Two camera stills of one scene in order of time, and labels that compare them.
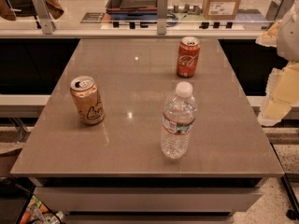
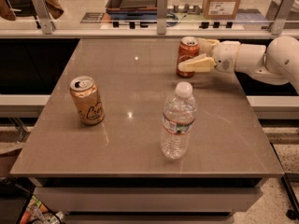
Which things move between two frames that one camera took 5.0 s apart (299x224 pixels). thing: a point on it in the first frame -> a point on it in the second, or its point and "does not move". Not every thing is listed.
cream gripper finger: [282, 94] -> [201, 63]
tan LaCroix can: [88, 100] does not move
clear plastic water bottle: [178, 118] does not move
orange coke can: [188, 56] does not move
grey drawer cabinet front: [148, 200] does not move
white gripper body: [290, 36] -> [225, 56]
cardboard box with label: [222, 2] does not move
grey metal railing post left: [48, 24] does not move
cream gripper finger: [269, 37] -> [206, 46]
